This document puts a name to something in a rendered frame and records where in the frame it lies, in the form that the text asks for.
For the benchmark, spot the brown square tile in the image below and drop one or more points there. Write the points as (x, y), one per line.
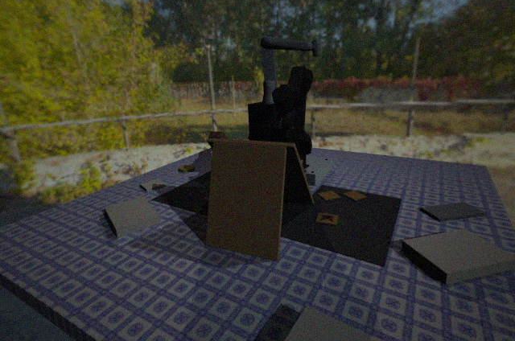
(328, 195)
(325, 218)
(355, 195)

